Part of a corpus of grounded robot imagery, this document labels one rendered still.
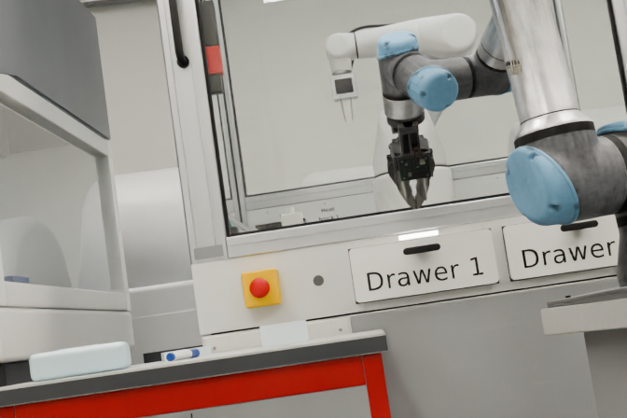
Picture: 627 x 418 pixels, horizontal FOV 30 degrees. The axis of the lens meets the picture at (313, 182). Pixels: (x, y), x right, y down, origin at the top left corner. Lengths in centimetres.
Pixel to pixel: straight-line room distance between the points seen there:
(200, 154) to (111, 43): 332
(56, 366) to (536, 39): 88
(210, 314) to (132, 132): 328
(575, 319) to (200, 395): 57
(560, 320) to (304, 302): 76
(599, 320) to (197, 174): 104
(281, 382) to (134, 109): 393
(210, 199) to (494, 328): 64
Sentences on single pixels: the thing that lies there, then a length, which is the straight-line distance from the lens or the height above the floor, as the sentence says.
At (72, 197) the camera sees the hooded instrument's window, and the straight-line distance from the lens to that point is 300.
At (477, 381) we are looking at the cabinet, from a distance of 240.
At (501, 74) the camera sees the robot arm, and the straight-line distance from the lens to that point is 206.
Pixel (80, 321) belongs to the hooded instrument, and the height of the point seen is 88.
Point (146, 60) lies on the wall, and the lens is 570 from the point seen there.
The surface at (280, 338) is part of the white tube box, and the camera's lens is 213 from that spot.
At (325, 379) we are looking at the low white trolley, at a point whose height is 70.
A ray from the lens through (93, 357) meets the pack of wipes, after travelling 188.
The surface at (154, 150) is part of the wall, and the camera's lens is 561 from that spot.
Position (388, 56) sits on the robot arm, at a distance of 209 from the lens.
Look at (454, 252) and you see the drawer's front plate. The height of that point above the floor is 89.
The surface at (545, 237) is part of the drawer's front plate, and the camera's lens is 240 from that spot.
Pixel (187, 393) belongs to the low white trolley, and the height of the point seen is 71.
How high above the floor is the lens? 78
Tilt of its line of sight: 7 degrees up
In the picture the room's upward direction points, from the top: 8 degrees counter-clockwise
